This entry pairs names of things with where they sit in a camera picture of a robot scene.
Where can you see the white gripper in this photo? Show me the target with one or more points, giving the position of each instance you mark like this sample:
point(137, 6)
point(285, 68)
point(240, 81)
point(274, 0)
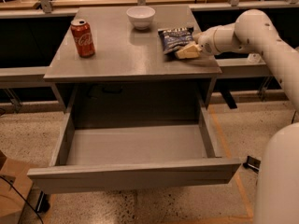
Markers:
point(207, 44)

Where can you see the blue chip bag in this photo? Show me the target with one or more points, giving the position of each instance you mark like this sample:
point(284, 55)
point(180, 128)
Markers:
point(175, 39)

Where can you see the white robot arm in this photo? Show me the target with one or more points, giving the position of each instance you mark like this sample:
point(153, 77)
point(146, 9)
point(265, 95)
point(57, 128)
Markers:
point(277, 196)

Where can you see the open grey top drawer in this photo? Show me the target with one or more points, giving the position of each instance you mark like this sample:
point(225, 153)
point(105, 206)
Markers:
point(135, 136)

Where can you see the white ceramic bowl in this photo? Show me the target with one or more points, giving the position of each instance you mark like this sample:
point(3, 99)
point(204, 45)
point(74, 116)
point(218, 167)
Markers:
point(140, 17)

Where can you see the small clear bottle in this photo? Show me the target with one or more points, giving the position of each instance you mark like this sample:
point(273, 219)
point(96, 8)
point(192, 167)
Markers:
point(254, 58)

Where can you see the grey cabinet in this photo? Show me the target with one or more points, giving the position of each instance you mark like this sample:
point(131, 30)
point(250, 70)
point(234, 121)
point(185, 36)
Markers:
point(123, 53)

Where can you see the red cola can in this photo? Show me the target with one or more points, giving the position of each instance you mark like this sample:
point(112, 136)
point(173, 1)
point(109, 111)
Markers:
point(83, 38)

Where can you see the cardboard box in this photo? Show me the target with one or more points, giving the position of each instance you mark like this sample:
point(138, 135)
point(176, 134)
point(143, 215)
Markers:
point(15, 186)

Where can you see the grey metal rail shelf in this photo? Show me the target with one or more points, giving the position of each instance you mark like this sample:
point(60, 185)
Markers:
point(30, 77)

